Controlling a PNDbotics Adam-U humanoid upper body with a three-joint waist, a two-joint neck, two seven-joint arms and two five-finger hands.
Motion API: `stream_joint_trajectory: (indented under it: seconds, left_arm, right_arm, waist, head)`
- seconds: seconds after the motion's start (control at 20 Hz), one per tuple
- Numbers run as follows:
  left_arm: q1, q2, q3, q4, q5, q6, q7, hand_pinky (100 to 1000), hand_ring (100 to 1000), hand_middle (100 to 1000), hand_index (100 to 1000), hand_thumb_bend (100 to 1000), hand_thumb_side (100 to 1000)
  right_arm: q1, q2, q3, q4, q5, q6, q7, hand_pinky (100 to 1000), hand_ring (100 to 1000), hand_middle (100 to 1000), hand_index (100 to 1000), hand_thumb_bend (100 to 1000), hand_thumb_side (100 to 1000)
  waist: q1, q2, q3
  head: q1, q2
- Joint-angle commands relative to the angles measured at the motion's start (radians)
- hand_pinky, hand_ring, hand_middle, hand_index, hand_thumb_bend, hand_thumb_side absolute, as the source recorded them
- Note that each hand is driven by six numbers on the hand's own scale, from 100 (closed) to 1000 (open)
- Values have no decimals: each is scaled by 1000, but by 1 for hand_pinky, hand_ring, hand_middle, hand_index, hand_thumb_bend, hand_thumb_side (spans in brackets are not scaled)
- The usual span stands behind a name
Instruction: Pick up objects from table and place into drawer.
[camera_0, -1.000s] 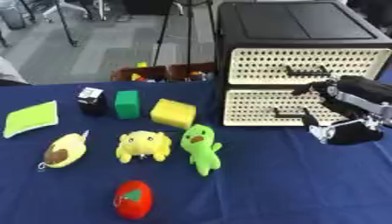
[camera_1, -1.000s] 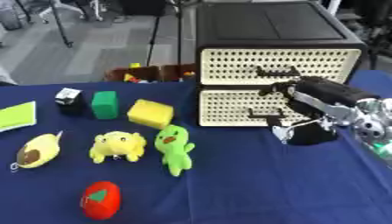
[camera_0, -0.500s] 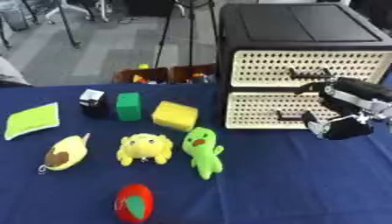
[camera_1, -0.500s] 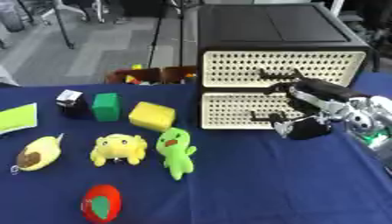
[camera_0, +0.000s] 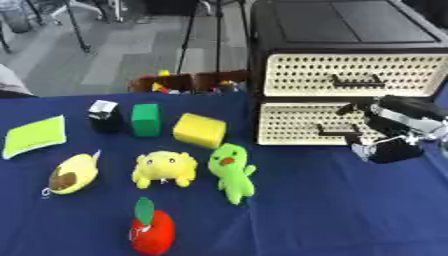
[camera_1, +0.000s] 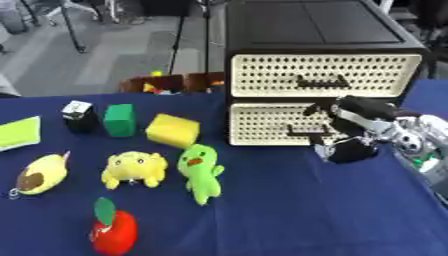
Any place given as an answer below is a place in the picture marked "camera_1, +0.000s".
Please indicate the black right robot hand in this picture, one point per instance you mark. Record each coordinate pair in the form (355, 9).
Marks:
(357, 113)

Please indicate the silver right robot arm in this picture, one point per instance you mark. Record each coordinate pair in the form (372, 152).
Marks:
(417, 143)

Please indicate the black cabinet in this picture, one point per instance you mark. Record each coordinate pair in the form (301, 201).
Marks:
(315, 23)

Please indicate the green duck soft toy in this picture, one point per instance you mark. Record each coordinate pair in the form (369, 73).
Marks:
(201, 170)

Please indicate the black tripod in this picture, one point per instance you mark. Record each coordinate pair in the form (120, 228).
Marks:
(189, 33)

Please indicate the yellow sponge block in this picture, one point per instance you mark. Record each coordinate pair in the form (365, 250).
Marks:
(172, 130)

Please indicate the brown wooden box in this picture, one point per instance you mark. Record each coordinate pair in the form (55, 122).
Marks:
(169, 83)

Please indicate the yellow frog soft toy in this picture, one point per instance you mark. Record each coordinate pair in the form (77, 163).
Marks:
(134, 168)

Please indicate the green block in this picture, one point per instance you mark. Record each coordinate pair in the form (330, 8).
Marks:
(119, 120)

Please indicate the red apple soft toy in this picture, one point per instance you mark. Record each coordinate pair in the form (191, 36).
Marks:
(114, 231)

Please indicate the black box with silver top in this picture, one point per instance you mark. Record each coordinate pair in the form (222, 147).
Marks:
(79, 116)

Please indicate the black tripod leg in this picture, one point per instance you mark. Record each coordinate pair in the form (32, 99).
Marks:
(73, 26)

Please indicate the avocado soft toy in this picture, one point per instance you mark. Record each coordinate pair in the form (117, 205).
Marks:
(41, 175)

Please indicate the lime green flat cloth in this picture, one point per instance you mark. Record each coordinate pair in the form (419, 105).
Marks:
(18, 133)

